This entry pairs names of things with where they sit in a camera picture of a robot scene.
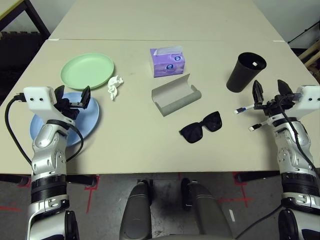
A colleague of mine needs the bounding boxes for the black foam floor mat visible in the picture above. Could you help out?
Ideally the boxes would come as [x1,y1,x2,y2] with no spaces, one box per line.
[0,30,48,101]

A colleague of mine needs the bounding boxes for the black framed side table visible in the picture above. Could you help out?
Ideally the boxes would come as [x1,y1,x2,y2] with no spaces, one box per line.
[0,0,51,38]

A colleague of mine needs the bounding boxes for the white pen blue band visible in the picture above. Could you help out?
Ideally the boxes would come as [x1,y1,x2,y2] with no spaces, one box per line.
[233,104,256,115]

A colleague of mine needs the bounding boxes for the light wooden frame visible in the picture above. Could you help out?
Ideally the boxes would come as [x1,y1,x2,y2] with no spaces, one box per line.
[298,39,320,83]

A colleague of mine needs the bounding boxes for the thin black rod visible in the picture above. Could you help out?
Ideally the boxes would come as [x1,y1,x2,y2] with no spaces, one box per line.
[287,19,320,45]

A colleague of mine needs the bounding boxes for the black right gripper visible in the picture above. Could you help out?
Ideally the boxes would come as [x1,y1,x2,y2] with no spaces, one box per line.
[251,79,298,118]

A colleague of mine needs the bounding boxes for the grey robot leg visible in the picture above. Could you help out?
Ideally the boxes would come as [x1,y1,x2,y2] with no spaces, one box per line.
[181,177,233,240]
[119,181,153,240]

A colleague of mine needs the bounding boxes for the grey glasses case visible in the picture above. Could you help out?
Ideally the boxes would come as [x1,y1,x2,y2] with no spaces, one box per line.
[151,73,202,118]

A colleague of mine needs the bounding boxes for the pale blue plastic plate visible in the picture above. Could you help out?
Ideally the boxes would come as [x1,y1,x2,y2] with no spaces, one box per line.
[29,91,100,148]

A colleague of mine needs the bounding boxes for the red floor tape cross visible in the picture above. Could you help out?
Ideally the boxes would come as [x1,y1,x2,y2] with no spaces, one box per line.
[218,171,254,208]

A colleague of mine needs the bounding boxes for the red floor tape corner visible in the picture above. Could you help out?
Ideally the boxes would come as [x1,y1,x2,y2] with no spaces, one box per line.
[84,174,101,214]

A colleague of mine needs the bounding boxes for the black left wrist camera cable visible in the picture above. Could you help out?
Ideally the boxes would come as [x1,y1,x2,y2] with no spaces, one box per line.
[4,93,85,167]

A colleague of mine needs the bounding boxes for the grey robot left leg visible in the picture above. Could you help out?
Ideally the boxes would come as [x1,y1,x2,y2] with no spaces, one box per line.
[119,181,153,240]

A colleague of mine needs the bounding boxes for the grey robot right leg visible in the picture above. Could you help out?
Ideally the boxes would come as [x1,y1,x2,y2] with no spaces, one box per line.
[181,177,233,240]

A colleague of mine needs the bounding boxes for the black plastic cup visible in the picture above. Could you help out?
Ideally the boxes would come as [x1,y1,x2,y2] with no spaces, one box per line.
[226,51,268,93]

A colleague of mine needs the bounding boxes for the white pen black band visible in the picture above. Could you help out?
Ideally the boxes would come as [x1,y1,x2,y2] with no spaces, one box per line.
[248,119,274,133]

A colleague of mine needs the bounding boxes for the light grey robot pelvis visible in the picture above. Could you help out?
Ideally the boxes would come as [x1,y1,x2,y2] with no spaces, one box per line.
[149,233,235,240]

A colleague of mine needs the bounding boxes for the purple tissue pack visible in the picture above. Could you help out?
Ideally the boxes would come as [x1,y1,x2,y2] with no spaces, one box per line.
[149,45,186,78]

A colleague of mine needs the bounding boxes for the white tissue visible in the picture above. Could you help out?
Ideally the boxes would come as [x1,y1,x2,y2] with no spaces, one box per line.
[107,74,125,101]

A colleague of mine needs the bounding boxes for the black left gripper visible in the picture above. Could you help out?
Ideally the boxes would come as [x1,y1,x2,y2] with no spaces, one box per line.
[53,84,92,120]

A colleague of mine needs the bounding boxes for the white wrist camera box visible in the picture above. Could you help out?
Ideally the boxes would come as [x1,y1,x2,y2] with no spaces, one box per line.
[264,85,320,126]
[23,86,75,125]

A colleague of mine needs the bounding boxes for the black sunglasses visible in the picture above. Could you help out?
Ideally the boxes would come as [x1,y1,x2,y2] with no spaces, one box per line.
[178,110,223,145]

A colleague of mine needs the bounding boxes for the pale green plastic plate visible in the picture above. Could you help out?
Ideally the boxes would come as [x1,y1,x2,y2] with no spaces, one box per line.
[60,52,116,91]

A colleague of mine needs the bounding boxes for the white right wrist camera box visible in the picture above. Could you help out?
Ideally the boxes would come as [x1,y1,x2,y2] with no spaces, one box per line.
[264,85,320,126]

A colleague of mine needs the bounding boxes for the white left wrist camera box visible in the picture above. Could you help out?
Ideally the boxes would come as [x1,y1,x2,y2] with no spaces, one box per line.
[23,86,75,125]

